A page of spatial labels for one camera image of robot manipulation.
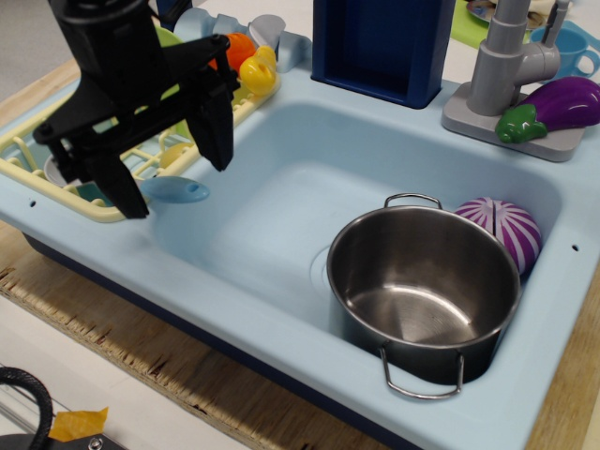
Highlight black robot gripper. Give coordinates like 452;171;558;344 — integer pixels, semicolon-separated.
34;1;239;219

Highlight grey spoon with blue handle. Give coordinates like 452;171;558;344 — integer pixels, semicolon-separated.
43;157;210;206

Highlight stainless steel pot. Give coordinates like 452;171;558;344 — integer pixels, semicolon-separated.
326;193;520;399

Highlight yellow toy lemon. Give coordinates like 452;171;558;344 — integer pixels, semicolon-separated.
159;142;192;169

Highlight green toy plate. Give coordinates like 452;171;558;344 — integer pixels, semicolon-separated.
124;22;187;143

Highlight yellow toy duck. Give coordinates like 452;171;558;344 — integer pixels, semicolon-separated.
239;46;278;97

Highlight orange toy carrot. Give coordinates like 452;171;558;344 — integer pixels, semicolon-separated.
226;33;257;74

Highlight cream yellow dish rack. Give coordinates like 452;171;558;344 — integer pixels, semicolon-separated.
0;69;282;224

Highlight light blue toy sink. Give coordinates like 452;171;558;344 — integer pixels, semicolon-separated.
1;67;599;449

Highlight grey utensil in holder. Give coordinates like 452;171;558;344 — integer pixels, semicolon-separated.
248;14;286;50

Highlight dark blue plastic box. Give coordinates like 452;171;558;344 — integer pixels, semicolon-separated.
311;0;455;109

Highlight yellow tape piece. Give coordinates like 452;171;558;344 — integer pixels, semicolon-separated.
48;407;109;443

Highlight green mat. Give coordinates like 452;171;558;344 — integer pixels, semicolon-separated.
451;1;488;49

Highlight grey toy faucet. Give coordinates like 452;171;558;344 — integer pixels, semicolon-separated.
442;0;584;162

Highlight purple striped toy onion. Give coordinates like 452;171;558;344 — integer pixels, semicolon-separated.
456;197;542;275

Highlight purple toy eggplant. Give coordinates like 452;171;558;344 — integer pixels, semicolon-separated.
495;76;599;143

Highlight light blue toy cup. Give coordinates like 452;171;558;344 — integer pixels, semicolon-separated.
552;21;599;81

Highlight black braided cable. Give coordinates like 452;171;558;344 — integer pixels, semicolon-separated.
0;367;53;450

